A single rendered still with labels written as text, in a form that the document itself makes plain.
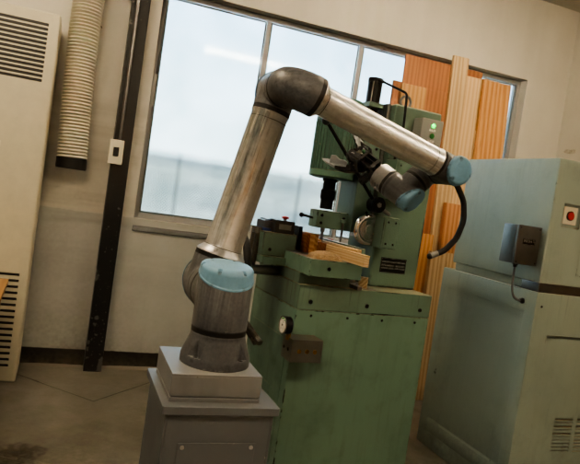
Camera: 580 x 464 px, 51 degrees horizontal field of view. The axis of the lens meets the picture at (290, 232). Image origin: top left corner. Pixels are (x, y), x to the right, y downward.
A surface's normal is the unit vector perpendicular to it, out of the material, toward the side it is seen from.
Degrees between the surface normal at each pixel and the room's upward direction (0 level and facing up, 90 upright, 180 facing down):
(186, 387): 90
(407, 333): 90
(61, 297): 90
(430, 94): 87
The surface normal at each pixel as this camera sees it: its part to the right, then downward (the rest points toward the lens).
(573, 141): -0.93, -0.12
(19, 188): 0.34, 0.10
